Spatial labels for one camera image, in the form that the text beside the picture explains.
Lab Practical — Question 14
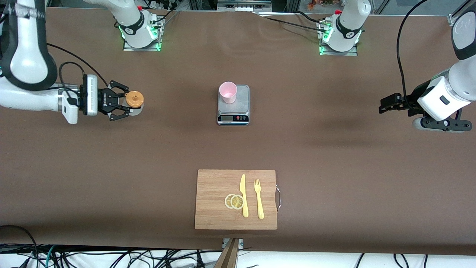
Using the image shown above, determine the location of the translucent sauce bottle orange cap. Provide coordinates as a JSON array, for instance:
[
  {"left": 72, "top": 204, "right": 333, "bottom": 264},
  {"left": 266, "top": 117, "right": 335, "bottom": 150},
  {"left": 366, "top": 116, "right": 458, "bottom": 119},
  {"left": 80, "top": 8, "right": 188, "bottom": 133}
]
[{"left": 125, "top": 90, "right": 145, "bottom": 117}]

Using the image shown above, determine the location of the yellow plastic knife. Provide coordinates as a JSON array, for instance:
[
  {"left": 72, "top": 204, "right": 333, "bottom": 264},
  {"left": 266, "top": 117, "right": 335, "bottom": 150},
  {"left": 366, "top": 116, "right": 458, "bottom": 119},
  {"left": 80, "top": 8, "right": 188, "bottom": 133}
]
[{"left": 240, "top": 174, "right": 249, "bottom": 218}]

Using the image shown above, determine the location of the grey metal box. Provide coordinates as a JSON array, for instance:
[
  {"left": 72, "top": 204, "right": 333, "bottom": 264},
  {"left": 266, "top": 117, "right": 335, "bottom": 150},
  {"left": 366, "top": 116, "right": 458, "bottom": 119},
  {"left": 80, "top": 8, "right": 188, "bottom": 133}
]
[{"left": 218, "top": 0, "right": 272, "bottom": 9}]

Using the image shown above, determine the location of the teal floor cable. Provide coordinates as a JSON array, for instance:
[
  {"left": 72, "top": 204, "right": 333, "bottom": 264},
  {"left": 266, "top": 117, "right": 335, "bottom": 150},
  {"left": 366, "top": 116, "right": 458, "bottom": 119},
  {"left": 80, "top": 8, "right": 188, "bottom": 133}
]
[{"left": 43, "top": 245, "right": 56, "bottom": 268}]

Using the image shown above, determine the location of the black looped floor cable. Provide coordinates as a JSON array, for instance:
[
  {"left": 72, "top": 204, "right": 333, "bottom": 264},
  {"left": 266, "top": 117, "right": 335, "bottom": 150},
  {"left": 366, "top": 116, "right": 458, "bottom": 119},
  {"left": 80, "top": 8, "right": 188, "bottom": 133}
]
[{"left": 0, "top": 224, "right": 39, "bottom": 268}]

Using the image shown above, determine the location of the wooden post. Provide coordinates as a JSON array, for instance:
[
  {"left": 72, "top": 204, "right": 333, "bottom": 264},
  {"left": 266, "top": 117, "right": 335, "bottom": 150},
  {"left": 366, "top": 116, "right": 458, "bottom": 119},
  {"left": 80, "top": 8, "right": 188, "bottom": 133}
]
[{"left": 214, "top": 238, "right": 240, "bottom": 268}]

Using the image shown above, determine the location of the black cable on table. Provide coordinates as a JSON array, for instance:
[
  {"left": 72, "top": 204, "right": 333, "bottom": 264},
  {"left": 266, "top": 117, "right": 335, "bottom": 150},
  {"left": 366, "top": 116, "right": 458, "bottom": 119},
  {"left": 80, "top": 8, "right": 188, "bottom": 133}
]
[{"left": 257, "top": 11, "right": 324, "bottom": 30}]

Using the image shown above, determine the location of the wooden cutting board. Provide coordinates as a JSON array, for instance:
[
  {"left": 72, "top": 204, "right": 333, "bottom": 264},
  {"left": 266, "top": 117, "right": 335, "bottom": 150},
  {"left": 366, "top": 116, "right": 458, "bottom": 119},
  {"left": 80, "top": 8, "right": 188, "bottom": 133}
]
[{"left": 194, "top": 169, "right": 282, "bottom": 230}]

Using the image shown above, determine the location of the yellow plastic fork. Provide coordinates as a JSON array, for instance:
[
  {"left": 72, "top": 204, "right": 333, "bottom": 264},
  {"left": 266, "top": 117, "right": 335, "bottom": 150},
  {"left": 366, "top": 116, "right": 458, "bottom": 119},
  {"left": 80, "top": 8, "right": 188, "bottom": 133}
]
[{"left": 254, "top": 179, "right": 265, "bottom": 220}]

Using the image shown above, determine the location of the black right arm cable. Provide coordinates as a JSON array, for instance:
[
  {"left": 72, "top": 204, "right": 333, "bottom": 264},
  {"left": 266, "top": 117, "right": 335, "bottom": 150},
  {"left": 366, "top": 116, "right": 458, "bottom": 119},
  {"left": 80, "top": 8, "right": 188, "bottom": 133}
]
[{"left": 46, "top": 43, "right": 109, "bottom": 109}]

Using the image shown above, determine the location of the pink plastic cup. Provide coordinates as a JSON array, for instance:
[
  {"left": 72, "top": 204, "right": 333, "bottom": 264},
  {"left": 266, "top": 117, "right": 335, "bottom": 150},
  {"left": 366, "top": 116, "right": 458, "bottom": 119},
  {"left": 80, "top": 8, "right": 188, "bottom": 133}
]
[{"left": 219, "top": 82, "right": 238, "bottom": 104}]

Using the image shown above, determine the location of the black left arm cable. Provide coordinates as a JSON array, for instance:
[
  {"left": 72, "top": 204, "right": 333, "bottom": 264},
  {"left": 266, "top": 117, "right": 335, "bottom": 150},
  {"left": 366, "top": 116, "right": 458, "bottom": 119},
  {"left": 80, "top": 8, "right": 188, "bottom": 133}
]
[{"left": 395, "top": 0, "right": 428, "bottom": 99}]

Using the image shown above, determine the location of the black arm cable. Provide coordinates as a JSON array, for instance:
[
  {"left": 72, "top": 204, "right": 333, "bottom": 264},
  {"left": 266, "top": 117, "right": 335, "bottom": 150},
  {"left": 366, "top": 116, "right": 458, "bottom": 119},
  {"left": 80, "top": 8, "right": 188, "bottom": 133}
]
[
  {"left": 46, "top": 43, "right": 109, "bottom": 109},
  {"left": 395, "top": 0, "right": 428, "bottom": 99}
]

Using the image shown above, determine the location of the silver digital kitchen scale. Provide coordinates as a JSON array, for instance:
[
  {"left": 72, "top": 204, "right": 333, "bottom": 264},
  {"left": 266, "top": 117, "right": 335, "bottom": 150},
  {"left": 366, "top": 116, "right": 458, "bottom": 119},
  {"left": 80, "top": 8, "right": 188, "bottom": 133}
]
[{"left": 217, "top": 84, "right": 250, "bottom": 126}]

